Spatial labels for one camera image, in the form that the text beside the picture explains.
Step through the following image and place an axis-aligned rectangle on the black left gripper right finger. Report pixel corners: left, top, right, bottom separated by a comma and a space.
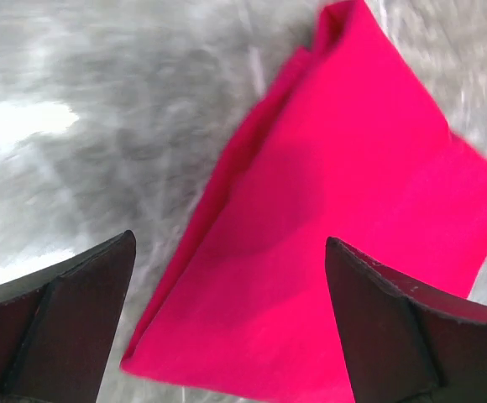
325, 238, 487, 402

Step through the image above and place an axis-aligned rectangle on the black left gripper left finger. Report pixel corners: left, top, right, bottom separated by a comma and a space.
0, 231, 136, 402

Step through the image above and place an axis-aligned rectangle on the bright red t shirt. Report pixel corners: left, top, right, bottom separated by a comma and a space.
121, 1, 487, 402

